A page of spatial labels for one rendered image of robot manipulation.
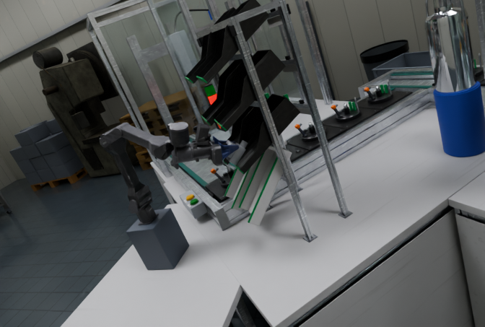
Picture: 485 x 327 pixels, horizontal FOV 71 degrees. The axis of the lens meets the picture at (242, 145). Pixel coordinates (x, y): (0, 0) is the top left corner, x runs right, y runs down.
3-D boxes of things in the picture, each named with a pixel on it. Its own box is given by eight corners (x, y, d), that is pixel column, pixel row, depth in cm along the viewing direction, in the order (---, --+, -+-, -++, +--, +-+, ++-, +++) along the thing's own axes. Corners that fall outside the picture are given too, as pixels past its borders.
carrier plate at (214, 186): (223, 203, 153) (221, 199, 152) (206, 188, 174) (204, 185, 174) (267, 178, 160) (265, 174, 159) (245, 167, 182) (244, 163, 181)
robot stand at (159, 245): (147, 270, 142) (125, 232, 136) (164, 247, 154) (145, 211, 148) (174, 269, 136) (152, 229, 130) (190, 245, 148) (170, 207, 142)
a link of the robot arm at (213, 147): (196, 169, 104) (193, 151, 102) (188, 153, 121) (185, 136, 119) (222, 165, 106) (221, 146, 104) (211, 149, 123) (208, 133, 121)
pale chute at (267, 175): (259, 226, 120) (247, 222, 118) (248, 210, 132) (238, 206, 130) (291, 153, 116) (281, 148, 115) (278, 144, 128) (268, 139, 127)
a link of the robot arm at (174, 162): (172, 172, 110) (168, 148, 105) (169, 162, 114) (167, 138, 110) (193, 168, 111) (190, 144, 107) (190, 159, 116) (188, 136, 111)
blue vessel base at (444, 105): (472, 160, 131) (462, 95, 123) (435, 153, 145) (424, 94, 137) (497, 143, 136) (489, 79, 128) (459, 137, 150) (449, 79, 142)
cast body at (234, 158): (236, 165, 115) (219, 156, 112) (232, 162, 119) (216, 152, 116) (249, 144, 114) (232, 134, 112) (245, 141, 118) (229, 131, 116)
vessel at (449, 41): (462, 94, 124) (445, -14, 112) (426, 93, 136) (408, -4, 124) (486, 79, 128) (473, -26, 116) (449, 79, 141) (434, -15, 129)
